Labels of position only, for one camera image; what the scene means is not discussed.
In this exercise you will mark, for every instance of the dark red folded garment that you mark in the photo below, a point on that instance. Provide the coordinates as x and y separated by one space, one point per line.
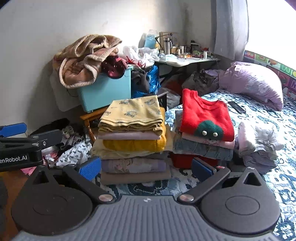
185 160

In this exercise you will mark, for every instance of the blue plastic bag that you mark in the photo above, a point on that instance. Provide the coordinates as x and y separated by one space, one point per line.
144 81

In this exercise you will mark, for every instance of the grey window curtain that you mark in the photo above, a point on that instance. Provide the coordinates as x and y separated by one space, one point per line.
230 28

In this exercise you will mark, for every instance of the blue denim folded garment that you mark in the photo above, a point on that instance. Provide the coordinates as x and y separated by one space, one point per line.
188 147

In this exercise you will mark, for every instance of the colourful alphabet bed bumper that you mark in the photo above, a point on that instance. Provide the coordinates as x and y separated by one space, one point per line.
286 75

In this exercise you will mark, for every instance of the purple pillow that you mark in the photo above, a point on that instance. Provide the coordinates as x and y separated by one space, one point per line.
253 80

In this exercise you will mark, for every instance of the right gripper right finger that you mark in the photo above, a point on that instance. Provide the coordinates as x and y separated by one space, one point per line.
209 177

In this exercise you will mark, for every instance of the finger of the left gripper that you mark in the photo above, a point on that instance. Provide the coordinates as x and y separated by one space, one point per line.
13 130

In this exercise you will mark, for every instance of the lilac grey clothes pile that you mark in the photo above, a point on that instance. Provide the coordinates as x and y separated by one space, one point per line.
258 144

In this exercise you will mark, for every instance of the lavender printed folded garment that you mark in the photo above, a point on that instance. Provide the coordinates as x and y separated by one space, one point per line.
133 165

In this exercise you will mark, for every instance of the pink folded garment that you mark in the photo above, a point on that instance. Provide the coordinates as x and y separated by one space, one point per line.
223 144

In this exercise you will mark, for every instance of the black remote control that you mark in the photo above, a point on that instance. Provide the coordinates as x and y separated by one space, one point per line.
238 108

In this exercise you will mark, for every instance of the cluttered white desk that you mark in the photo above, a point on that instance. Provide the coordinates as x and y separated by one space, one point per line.
160 51

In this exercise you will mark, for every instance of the mustard knit folded sweater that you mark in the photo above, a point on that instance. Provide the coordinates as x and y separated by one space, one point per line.
138 145

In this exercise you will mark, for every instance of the teal plastic storage bin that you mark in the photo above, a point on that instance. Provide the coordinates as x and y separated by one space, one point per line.
104 91

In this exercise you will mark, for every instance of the mustard yellow printed garment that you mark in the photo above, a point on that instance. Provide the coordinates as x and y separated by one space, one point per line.
134 114

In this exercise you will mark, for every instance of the red knit sweater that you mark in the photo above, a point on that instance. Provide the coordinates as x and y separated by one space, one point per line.
206 119

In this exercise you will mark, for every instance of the tan brown folded garment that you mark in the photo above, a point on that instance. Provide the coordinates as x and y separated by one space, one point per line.
133 178

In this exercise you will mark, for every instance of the brown fleece blanket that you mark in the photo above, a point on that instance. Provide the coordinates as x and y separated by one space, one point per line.
80 63

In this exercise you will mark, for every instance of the wooden stool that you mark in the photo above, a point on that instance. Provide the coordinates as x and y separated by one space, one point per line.
91 120

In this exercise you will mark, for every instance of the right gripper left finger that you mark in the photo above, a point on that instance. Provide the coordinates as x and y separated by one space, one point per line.
82 175

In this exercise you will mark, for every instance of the blue white patterned bedspread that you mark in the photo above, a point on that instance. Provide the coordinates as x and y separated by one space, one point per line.
281 180

